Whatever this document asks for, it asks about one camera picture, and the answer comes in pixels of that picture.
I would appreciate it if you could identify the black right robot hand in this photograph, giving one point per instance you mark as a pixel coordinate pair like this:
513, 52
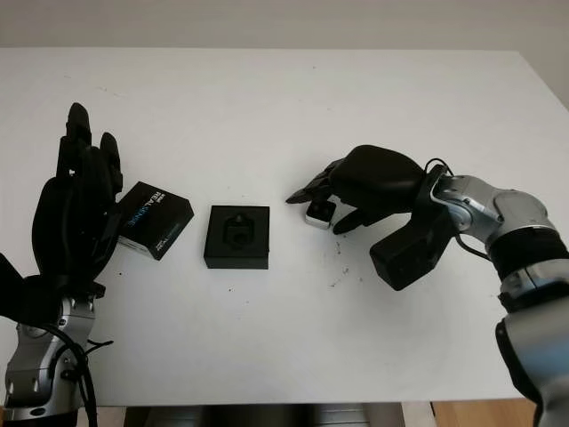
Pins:
378, 178

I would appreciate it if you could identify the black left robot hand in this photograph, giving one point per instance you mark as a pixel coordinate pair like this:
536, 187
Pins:
71, 213

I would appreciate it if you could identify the small silver depth camera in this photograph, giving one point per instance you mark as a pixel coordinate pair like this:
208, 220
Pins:
321, 217

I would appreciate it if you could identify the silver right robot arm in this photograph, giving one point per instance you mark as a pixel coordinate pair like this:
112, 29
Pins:
524, 209

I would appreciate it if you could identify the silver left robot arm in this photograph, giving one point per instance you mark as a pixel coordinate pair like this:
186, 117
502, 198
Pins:
40, 360

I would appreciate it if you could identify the black RealSense box lid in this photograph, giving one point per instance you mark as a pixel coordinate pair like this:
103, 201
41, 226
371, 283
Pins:
164, 209

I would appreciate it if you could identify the dark grey robot torso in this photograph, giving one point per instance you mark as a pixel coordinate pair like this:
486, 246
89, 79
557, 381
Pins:
244, 418

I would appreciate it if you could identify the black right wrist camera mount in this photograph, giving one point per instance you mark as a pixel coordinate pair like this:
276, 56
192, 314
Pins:
409, 253

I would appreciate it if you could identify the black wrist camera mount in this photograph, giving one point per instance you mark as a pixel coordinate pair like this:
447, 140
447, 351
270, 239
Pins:
13, 284
409, 253

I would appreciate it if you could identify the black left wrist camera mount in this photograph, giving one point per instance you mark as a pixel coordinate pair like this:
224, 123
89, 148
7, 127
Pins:
13, 284

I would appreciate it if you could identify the black camera box base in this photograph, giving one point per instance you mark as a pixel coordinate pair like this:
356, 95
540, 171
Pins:
218, 244

